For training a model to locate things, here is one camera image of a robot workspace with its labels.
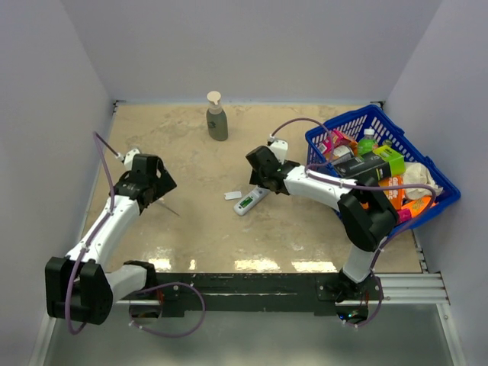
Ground white remote control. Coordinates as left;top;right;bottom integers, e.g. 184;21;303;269
233;185;270;217

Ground white battery cover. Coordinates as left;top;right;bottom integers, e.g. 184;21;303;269
224;191;242;201

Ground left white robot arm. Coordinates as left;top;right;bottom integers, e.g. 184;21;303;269
45;152;177;325

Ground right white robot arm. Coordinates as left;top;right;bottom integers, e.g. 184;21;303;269
246;146;399;300

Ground grey soap dispenser bottle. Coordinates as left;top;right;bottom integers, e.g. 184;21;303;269
206;91;228;141

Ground brown label can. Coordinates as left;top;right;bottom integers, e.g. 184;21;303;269
325;145;355;165

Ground pink snack box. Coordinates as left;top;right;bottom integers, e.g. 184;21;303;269
318;130;358;155

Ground black and green box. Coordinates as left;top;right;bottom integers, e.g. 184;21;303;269
334;146;406;181

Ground green drink bottle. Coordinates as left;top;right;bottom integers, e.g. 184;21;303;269
358;128;379;156

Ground blue plastic basket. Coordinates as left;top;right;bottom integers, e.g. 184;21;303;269
325;104;461;233

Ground orange razor package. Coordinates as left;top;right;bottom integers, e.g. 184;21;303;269
378;175;405;210

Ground crumpled beige cloth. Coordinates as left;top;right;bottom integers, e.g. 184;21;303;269
402;162;443;201

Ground orange snack bag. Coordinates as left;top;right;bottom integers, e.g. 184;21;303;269
397;196;431;223

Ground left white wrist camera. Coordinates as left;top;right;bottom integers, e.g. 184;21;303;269
123;148;141;169

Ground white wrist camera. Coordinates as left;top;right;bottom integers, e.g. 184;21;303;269
268;138;288;163
123;148;141;169

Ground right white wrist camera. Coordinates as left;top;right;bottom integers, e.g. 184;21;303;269
268;138;288;163

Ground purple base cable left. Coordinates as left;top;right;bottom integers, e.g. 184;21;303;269
128;281;207;339

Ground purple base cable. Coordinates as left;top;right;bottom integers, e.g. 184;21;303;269
341;274;384;329
128;281;207;339

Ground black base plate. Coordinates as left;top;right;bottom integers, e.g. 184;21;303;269
125;273;384;317

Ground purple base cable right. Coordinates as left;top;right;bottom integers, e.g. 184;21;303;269
341;274;384;329

